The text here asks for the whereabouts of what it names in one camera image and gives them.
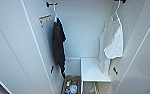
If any white shirt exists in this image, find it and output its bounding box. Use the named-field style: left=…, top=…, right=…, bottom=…
left=97, top=14, right=125, bottom=76

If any white hanger of shirt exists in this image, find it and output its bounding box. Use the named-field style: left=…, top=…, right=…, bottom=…
left=110, top=1, right=124, bottom=22

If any white wardrobe door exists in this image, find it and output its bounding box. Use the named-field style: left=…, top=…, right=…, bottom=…
left=108, top=0, right=150, bottom=94
left=0, top=0, right=64, bottom=94

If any white wardrobe carcass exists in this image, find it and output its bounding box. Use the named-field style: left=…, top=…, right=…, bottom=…
left=45, top=0, right=132, bottom=94

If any black hanging garment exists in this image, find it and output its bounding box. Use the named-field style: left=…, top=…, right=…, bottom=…
left=50, top=17, right=68, bottom=79

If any white inner cabinet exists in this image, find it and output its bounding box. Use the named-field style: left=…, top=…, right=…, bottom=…
left=80, top=57, right=113, bottom=94

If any small black hook on door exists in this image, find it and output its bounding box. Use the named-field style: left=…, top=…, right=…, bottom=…
left=112, top=66, right=119, bottom=75
left=49, top=65, right=55, bottom=74

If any white hanger of black garment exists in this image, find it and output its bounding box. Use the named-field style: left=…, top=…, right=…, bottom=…
left=52, top=4, right=59, bottom=24

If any white plastic bag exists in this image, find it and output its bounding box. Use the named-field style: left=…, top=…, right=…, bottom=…
left=69, top=83, right=79, bottom=94

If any wicker storage basket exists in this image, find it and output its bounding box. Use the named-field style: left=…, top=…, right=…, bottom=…
left=62, top=75, right=82, bottom=94

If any orange and white door label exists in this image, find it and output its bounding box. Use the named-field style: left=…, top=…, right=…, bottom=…
left=38, top=13, right=53, bottom=28

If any black rail bracket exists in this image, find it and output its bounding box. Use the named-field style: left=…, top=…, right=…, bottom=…
left=45, top=1, right=59, bottom=8
left=114, top=0, right=128, bottom=4

